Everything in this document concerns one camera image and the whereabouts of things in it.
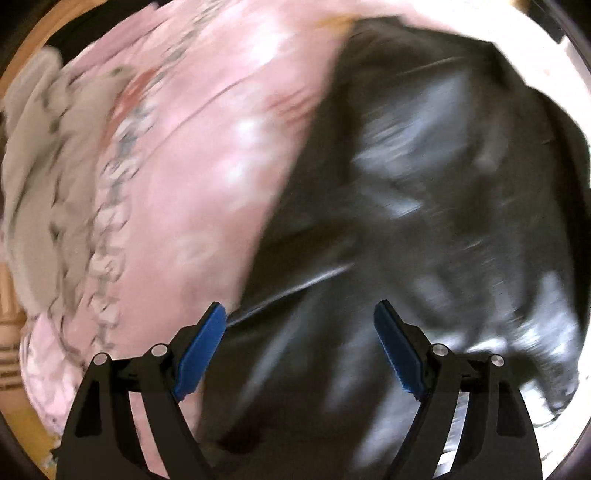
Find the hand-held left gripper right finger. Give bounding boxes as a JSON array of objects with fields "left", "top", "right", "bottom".
[{"left": 373, "top": 300, "right": 543, "bottom": 480}]

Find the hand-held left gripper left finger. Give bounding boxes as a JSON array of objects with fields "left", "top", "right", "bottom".
[{"left": 51, "top": 302, "right": 227, "bottom": 480}]

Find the black leather jacket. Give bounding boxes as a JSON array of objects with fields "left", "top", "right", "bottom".
[{"left": 198, "top": 16, "right": 589, "bottom": 480}]

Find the pink printed blanket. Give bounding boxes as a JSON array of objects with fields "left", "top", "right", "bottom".
[{"left": 0, "top": 0, "right": 356, "bottom": 480}]

